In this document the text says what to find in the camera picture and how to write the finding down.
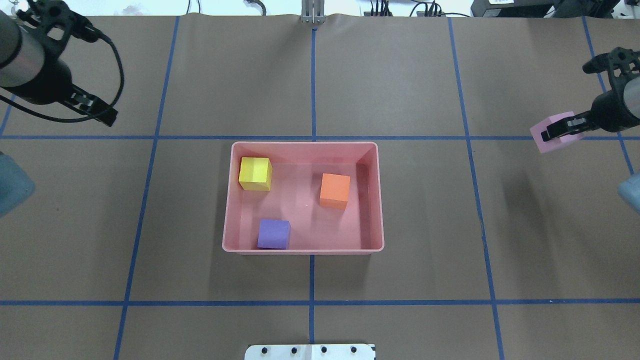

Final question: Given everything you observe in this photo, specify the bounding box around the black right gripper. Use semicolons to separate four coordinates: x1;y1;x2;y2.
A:
541;47;640;142

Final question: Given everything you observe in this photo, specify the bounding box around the pink foam block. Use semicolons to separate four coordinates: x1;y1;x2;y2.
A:
529;111;585;154

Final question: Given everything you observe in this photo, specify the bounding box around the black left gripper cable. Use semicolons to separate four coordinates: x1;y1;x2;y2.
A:
0;32;125;124

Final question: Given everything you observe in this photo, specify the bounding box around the yellow foam block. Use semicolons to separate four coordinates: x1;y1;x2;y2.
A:
238;157;274;192

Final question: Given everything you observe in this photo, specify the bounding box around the black box with label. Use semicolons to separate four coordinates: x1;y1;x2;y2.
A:
470;0;554;18

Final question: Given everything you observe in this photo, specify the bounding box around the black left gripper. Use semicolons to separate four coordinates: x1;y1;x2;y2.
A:
10;0;118;127

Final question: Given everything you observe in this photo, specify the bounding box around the aluminium frame post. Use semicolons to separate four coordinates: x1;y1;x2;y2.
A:
300;0;326;25

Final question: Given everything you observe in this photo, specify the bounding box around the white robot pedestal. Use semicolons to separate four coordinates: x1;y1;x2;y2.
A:
244;343;377;360

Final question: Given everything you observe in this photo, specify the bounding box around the orange foam block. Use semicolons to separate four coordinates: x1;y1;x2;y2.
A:
318;173;351;210

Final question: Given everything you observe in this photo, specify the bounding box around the pink plastic bin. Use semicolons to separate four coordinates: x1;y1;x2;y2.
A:
221;141;386;255

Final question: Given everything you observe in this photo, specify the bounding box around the purple foam block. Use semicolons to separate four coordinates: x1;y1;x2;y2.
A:
257;219;291;249

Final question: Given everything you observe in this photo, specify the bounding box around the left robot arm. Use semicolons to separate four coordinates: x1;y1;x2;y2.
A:
0;0;125;127

